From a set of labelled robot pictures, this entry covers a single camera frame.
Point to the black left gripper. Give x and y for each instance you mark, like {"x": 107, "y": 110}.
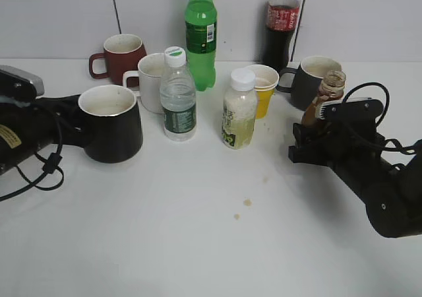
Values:
{"x": 28, "y": 129}

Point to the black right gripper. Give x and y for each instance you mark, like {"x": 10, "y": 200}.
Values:
{"x": 354, "y": 154}

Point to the brown Nescafe coffee bottle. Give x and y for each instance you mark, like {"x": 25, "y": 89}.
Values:
{"x": 331, "y": 88}

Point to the black mug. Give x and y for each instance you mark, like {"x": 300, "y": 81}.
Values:
{"x": 113, "y": 123}

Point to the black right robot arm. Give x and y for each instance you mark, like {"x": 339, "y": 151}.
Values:
{"x": 391, "y": 193}

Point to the yellow paper cup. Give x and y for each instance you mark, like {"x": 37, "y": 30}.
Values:
{"x": 264, "y": 96}

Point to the white paper cup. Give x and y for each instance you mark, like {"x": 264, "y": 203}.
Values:
{"x": 266, "y": 77}

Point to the dark grey mug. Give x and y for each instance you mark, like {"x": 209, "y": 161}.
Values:
{"x": 307, "y": 78}

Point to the cloudy juice bottle white cap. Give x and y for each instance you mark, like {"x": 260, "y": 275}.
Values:
{"x": 239, "y": 109}

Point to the dark red mug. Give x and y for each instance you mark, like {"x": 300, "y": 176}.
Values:
{"x": 121, "y": 53}

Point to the white mug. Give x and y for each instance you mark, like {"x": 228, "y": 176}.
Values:
{"x": 149, "y": 72}

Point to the cola bottle red label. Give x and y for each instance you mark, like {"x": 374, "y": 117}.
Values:
{"x": 281, "y": 22}

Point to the clear water bottle green label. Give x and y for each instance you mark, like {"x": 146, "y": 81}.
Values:
{"x": 178, "y": 96}

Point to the green soda bottle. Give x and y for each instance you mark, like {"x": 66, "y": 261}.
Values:
{"x": 201, "y": 40}

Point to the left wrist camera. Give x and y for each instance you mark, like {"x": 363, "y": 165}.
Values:
{"x": 19, "y": 87}

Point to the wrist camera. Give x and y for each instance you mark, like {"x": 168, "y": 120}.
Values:
{"x": 19, "y": 87}
{"x": 356, "y": 109}

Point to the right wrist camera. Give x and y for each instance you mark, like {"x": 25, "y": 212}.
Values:
{"x": 356, "y": 109}

